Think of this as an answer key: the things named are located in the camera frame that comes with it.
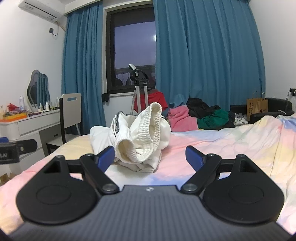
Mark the white backed chair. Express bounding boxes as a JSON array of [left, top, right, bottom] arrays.
[[46, 93, 82, 154]]

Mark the row of small cosmetic bottles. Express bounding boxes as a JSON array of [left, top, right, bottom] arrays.
[[39, 101, 61, 112]]

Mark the white air conditioner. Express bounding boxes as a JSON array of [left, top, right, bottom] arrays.
[[18, 0, 64, 22]]

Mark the green cloth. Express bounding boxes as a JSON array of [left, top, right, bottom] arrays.
[[197, 109, 229, 130]]

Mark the white dressing table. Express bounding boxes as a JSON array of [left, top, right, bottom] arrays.
[[0, 109, 62, 163]]

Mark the wide blue curtain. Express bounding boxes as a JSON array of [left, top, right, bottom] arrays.
[[153, 0, 266, 114]]

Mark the dark framed window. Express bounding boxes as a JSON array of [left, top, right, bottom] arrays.
[[103, 5, 158, 94]]

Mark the black and white patterned cloth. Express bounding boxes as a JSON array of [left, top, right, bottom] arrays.
[[233, 112, 250, 127]]

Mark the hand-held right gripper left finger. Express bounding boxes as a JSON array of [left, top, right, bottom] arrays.
[[44, 146, 120, 194]]

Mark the pink cloth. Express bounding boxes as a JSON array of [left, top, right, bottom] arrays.
[[167, 105, 198, 132]]

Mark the white garment with ribbed cuff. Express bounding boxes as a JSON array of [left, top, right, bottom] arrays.
[[89, 102, 171, 174]]

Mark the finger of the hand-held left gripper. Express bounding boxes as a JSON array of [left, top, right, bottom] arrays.
[[19, 139, 38, 156]]

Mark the orange box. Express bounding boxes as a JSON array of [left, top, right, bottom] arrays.
[[0, 112, 28, 122]]

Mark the pastel bed sheet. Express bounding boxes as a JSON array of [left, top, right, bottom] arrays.
[[0, 113, 296, 234]]

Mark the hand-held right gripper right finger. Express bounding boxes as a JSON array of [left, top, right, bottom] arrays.
[[181, 146, 257, 195]]

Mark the brown paper bag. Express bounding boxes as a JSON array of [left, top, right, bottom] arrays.
[[246, 91, 269, 114]]

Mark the wavy edged mirror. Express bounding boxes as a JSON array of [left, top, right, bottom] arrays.
[[26, 70, 51, 109]]

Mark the black sofa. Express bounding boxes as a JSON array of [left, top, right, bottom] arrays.
[[230, 97, 295, 124]]

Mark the red cloth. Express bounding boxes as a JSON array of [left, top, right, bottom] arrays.
[[148, 90, 169, 110]]

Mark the garment steamer stand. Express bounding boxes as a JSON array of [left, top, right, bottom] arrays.
[[128, 64, 151, 115]]

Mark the cardboard box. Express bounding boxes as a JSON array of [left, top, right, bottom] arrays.
[[0, 173, 15, 186]]

